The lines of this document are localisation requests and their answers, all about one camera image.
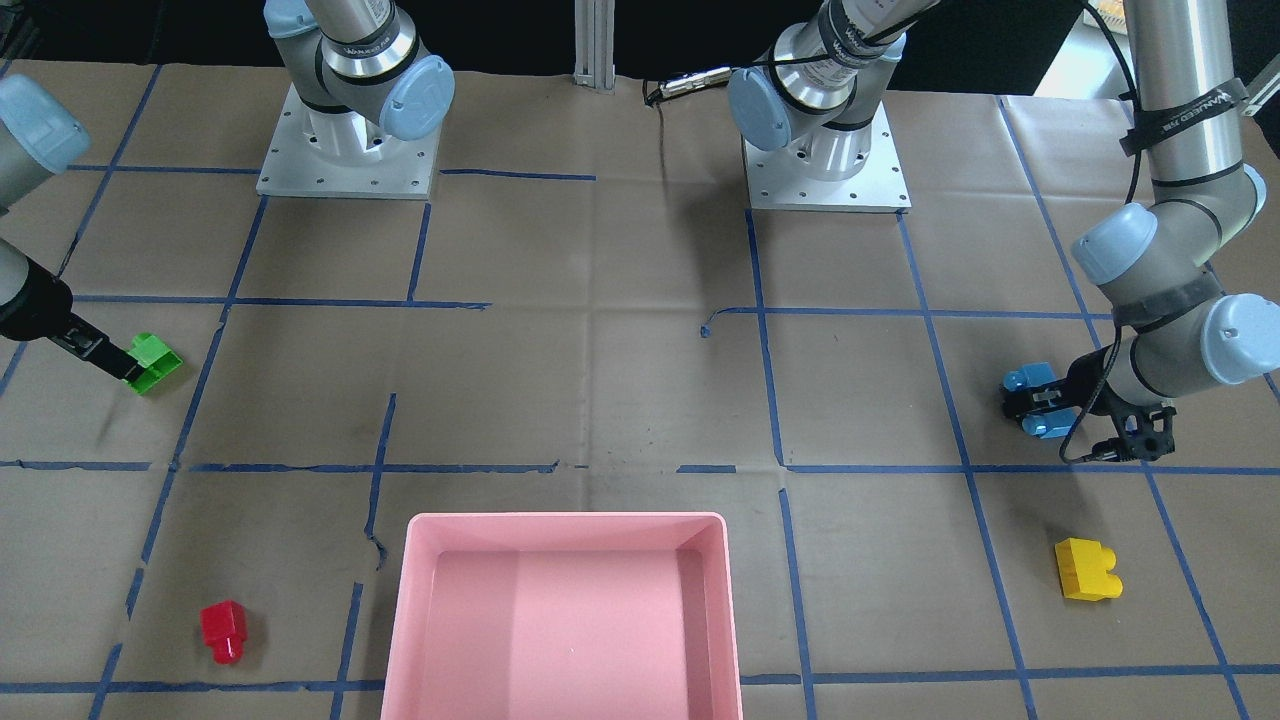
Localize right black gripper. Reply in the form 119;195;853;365
1;255;145;382

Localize blue toy block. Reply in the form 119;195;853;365
1000;363;1078;439

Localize pink plastic box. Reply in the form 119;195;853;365
381;512;744;719

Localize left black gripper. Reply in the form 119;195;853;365
1001;352;1176;462

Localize yellow toy block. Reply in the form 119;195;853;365
1053;537;1124;602

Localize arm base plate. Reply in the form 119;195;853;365
256;86;442;201
742;105;913;214

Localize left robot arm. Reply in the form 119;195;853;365
728;1;1277;462

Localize green toy block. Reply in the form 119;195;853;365
123;333;184;395

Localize aluminium frame post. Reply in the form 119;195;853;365
572;0;616;94

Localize red toy block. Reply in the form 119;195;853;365
198;600;248;665

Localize black braided cable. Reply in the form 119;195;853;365
1059;350;1140;464

